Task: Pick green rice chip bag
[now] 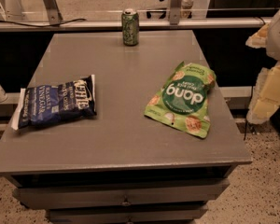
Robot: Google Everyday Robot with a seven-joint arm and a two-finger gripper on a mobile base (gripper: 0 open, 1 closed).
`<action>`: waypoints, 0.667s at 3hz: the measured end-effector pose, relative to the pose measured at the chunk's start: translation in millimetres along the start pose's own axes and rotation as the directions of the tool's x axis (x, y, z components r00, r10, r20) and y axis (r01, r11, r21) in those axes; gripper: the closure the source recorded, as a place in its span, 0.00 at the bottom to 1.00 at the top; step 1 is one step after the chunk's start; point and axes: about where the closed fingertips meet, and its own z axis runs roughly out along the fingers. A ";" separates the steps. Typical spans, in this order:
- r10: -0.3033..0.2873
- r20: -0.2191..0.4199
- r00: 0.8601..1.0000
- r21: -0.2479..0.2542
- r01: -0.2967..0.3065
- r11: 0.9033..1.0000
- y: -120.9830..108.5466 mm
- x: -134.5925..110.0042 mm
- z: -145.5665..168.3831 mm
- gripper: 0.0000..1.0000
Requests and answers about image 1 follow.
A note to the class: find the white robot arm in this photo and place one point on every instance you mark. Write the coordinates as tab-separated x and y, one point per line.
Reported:
265	99

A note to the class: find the green rice chip bag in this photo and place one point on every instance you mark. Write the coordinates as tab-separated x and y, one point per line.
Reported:
182	102

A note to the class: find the blue kettle chips bag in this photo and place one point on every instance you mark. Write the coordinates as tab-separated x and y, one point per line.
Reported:
51	104

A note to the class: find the green soda can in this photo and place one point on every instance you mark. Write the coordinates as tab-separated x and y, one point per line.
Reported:
130	27

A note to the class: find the grey cabinet upper drawer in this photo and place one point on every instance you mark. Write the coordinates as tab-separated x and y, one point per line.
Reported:
198	190

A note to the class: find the grey cabinet drawer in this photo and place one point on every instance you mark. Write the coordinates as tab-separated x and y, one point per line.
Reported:
132	214
198	190

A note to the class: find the grey cabinet lower drawer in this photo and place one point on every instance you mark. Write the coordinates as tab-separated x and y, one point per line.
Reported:
132	214

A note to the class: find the metal railing bar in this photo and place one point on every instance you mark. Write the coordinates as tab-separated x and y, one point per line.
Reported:
84	25

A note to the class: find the grey metal bracket centre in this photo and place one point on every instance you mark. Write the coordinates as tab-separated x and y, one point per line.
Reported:
174	12

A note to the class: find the grey metal bracket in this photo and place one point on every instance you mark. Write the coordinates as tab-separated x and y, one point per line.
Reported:
54	15
174	12

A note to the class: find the grey metal bracket left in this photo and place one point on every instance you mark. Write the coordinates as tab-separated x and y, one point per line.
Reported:
54	15

